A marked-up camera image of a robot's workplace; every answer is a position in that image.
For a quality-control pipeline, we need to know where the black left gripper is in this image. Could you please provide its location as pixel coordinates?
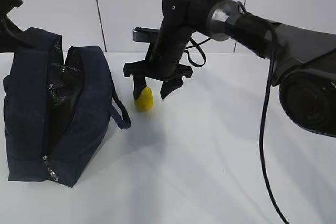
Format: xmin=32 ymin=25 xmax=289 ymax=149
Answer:
xmin=1 ymin=0 xmax=35 ymax=52

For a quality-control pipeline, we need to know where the dark navy fabric bag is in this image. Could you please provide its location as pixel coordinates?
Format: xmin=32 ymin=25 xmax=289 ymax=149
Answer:
xmin=3 ymin=28 xmax=131 ymax=187

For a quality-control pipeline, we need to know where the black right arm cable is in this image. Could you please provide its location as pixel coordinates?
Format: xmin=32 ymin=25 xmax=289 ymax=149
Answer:
xmin=186 ymin=0 xmax=291 ymax=224

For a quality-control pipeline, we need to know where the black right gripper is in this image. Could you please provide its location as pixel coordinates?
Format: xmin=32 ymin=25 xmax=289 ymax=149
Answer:
xmin=123 ymin=0 xmax=210 ymax=100

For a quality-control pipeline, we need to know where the yellow lemon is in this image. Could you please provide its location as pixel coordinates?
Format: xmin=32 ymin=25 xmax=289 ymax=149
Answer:
xmin=134 ymin=87 xmax=154 ymax=112

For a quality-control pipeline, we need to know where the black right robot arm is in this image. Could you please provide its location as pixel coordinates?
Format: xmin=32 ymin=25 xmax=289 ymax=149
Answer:
xmin=123 ymin=0 xmax=335 ymax=137

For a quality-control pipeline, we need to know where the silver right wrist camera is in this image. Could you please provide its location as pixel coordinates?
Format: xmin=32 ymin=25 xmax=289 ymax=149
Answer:
xmin=133 ymin=27 xmax=159 ymax=43

